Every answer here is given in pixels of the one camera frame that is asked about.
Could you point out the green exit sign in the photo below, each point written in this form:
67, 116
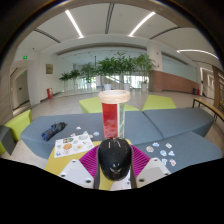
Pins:
25, 57

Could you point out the small printed sticker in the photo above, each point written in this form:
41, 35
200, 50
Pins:
164, 161
171, 153
172, 162
163, 152
155, 144
168, 145
150, 149

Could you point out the wooden bench with black frame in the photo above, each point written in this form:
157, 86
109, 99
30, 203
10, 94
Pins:
206, 105

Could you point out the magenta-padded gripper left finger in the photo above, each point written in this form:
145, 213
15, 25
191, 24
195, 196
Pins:
88, 160

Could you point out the row of potted plants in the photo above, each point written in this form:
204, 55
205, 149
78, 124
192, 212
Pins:
110, 65

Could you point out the red fire extinguisher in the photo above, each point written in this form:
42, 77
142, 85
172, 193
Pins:
49, 93

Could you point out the white sticker sheet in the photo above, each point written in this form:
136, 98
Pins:
71, 146

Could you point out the small white sticker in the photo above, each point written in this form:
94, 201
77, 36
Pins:
78, 127

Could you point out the dark blue folded umbrella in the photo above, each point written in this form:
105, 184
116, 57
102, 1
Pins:
52, 130

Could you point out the dark grey seat block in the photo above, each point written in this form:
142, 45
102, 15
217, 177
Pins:
6, 138

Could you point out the framed wall sign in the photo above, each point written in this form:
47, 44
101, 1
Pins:
49, 68

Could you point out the black computer mouse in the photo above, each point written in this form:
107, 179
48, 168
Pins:
114, 158

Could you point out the lime green upholstered bench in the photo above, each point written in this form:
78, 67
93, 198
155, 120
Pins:
88, 105
158, 102

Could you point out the white printed mouse pad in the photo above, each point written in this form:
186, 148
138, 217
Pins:
121, 185

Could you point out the small round blue sticker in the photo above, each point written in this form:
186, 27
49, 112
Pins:
96, 133

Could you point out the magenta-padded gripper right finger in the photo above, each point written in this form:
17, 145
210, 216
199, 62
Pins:
140, 160

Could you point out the large grey upholstered bench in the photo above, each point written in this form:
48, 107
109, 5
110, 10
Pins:
140, 128

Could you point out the ceiling light strips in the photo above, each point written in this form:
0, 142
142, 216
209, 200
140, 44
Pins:
74, 23

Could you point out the lime green seat block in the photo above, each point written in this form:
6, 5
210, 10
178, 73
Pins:
20, 123

